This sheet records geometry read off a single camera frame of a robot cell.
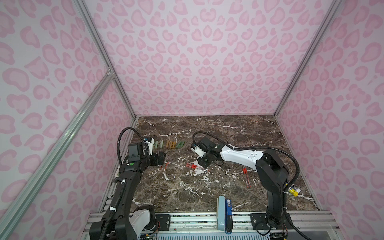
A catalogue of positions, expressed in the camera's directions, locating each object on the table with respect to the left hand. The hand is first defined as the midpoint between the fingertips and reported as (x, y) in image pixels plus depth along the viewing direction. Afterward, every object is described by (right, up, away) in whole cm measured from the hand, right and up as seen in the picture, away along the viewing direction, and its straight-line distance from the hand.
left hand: (157, 153), depth 84 cm
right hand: (+25, -6, +8) cm, 27 cm away
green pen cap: (-6, +3, +19) cm, 21 cm away
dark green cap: (+10, +3, +20) cm, 22 cm away
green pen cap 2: (-3, +3, +20) cm, 20 cm away
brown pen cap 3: (+5, +3, +19) cm, 20 cm away
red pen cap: (+3, -9, +9) cm, 13 cm away
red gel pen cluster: (+51, -18, +2) cm, 54 cm away
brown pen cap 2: (+4, +3, +19) cm, 20 cm away
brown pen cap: (+1, +3, +19) cm, 19 cm away
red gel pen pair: (+17, -9, +9) cm, 21 cm away
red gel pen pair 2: (+21, -10, +9) cm, 25 cm away
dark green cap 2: (+11, +3, +20) cm, 23 cm away
